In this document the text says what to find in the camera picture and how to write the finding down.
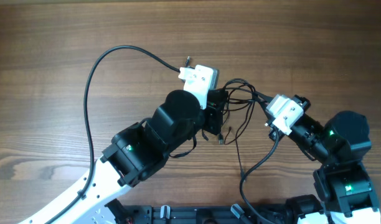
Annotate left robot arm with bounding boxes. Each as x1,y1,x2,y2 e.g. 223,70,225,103
25,90,228,223

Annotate black usb cables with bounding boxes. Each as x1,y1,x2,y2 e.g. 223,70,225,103
184,55,269,181

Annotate right camera black cable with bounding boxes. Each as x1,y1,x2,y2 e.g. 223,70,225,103
238,127,280,224

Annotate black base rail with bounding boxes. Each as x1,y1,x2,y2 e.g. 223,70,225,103
115,203,303,224

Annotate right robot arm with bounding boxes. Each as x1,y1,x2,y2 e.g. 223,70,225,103
256,95,381,223

